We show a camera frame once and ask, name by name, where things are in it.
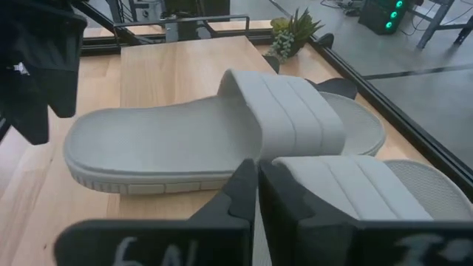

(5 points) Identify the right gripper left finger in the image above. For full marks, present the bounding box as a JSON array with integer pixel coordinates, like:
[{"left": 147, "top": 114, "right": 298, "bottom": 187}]
[{"left": 53, "top": 157, "right": 259, "bottom": 266}]

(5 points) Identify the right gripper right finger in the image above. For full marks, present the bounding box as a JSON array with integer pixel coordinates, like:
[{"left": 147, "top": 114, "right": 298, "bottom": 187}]
[{"left": 258, "top": 158, "right": 473, "bottom": 266}]

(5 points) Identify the black computer with green lights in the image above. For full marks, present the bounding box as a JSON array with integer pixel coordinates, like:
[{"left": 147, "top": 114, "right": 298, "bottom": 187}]
[{"left": 357, "top": 0, "right": 409, "bottom": 36}]

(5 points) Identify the grey metal desk leg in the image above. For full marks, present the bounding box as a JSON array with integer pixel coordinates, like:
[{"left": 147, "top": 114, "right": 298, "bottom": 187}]
[{"left": 409, "top": 0, "right": 473, "bottom": 51}]

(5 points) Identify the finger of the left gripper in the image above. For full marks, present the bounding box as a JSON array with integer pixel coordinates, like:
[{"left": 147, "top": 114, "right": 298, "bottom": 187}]
[
  {"left": 47, "top": 68, "right": 81, "bottom": 119},
  {"left": 0, "top": 90, "right": 51, "bottom": 146}
]

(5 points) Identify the grey slide sandal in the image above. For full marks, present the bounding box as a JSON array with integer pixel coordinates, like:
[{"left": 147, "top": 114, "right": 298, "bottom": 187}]
[
  {"left": 62, "top": 68, "right": 387, "bottom": 196},
  {"left": 253, "top": 154, "right": 473, "bottom": 266}
]

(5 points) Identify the black slide sandal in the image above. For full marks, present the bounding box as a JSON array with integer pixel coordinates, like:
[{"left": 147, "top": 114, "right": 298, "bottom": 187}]
[{"left": 305, "top": 76, "right": 359, "bottom": 101}]

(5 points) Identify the black aluminium table frame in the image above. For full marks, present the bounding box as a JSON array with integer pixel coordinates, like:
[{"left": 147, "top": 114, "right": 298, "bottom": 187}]
[{"left": 69, "top": 0, "right": 473, "bottom": 202}]

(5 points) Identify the succulent plant in dark pot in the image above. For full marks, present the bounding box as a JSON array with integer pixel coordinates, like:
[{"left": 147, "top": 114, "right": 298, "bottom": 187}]
[{"left": 265, "top": 6, "right": 325, "bottom": 63}]

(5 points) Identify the black frame clamp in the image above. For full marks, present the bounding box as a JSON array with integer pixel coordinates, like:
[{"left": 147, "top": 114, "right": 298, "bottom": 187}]
[{"left": 316, "top": 32, "right": 336, "bottom": 50}]

